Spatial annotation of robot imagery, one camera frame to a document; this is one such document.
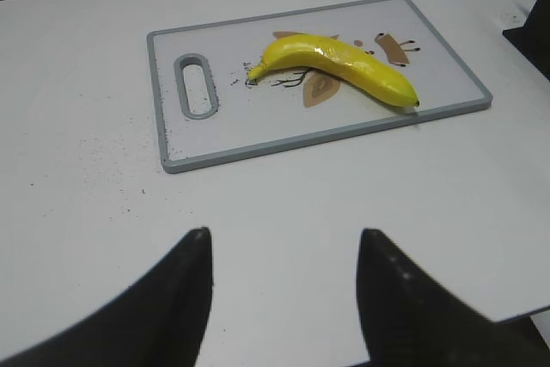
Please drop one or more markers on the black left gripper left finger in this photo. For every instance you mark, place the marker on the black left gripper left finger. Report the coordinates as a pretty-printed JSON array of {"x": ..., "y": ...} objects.
[{"x": 158, "y": 321}]

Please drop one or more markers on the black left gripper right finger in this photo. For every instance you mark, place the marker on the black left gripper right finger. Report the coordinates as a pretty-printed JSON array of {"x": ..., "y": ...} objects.
[{"x": 408, "y": 319}]

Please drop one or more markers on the grey rimmed cutting board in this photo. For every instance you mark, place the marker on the grey rimmed cutting board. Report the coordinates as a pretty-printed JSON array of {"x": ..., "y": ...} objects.
[{"x": 208, "y": 113}]

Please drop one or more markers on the black knife stand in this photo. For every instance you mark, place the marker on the black knife stand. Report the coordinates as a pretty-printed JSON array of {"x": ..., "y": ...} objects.
[{"x": 532, "y": 38}]

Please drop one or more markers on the yellow plastic banana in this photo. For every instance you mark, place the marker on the yellow plastic banana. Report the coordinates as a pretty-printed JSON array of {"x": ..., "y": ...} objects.
[{"x": 339, "y": 59}]

